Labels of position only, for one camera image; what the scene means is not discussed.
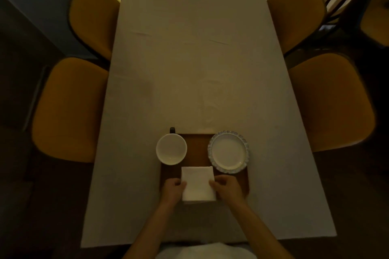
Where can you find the white paper napkin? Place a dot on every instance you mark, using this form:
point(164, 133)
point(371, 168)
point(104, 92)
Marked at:
point(198, 183)

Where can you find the yellow upholstered chair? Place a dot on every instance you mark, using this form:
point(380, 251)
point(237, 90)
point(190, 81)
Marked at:
point(296, 10)
point(71, 110)
point(332, 101)
point(376, 16)
point(94, 16)

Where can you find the person's left hand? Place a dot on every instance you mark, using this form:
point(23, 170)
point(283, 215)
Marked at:
point(171, 192)

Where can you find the person's right forearm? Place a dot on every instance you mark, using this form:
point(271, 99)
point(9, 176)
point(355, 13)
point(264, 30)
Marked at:
point(258, 231)

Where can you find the person's white shirt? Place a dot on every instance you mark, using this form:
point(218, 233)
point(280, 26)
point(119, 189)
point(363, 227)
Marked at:
point(206, 252)

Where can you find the white plate with patterned rim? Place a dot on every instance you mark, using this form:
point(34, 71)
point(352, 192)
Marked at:
point(228, 152)

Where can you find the person's left thumb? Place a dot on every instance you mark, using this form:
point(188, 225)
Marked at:
point(183, 185)

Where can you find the person's right hand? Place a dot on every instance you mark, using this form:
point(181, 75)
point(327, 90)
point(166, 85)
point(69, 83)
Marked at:
point(228, 191)

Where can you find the person's right thumb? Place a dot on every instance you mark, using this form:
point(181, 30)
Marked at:
point(214, 185)

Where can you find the grey tablecloth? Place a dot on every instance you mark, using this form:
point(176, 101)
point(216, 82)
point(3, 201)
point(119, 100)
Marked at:
point(194, 55)

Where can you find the person's left forearm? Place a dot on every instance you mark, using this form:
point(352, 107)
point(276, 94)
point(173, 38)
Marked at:
point(149, 231)

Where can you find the brown rectangular placemat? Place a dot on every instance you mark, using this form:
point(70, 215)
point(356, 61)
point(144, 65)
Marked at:
point(197, 149)

